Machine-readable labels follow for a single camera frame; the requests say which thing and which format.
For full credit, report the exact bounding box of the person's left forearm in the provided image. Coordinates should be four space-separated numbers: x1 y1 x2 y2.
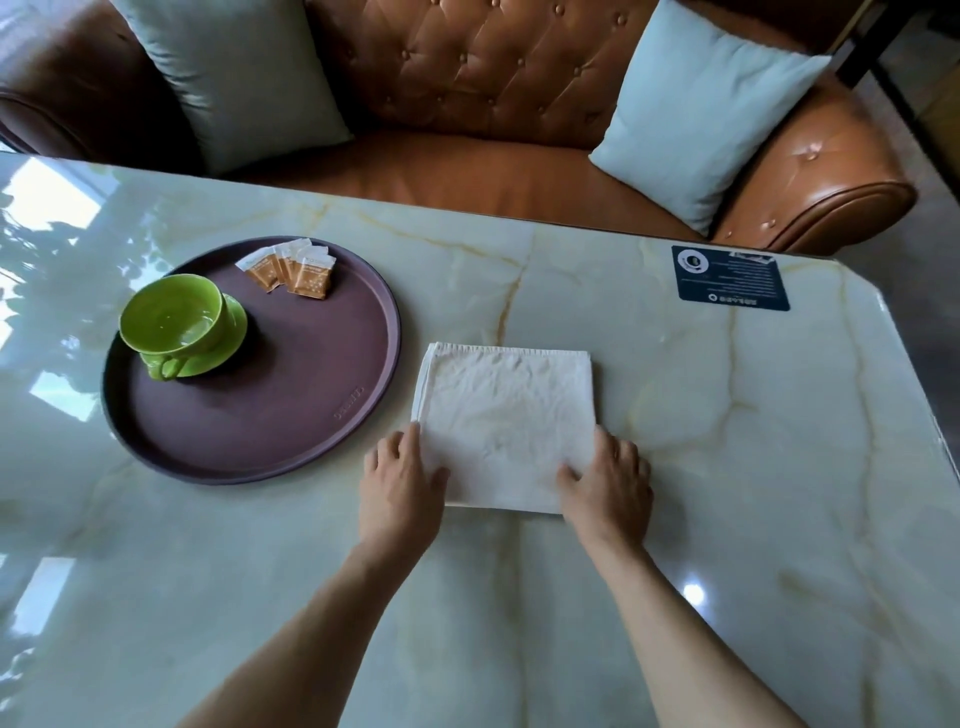
176 538 434 728

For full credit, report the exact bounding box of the person's right hand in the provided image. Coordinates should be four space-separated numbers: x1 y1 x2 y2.
555 425 654 557

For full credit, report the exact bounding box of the white cloth napkin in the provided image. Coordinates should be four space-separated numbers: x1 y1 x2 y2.
411 342 597 516

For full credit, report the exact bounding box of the round brown serving tray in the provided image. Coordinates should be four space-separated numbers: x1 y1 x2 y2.
101 236 402 486

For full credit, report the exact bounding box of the dark wooden furniture frame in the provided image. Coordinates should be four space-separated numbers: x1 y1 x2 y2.
834 0 927 89

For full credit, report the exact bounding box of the light blue cushion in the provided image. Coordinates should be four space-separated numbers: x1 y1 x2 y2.
108 0 354 177
588 0 834 237

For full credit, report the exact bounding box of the green ceramic saucer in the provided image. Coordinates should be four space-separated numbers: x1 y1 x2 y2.
138 292 249 380

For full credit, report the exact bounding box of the brown leather tufted sofa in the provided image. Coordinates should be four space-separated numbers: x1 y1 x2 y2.
0 0 920 256

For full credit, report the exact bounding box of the person's left hand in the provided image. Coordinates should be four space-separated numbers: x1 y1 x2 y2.
357 422 452 561

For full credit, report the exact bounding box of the person's right forearm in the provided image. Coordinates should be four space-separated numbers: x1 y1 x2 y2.
583 538 809 728

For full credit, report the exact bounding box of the green ceramic cup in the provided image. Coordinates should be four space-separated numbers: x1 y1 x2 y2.
118 273 226 381

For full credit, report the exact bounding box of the dark blue table sticker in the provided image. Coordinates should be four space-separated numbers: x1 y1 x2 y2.
671 244 791 312

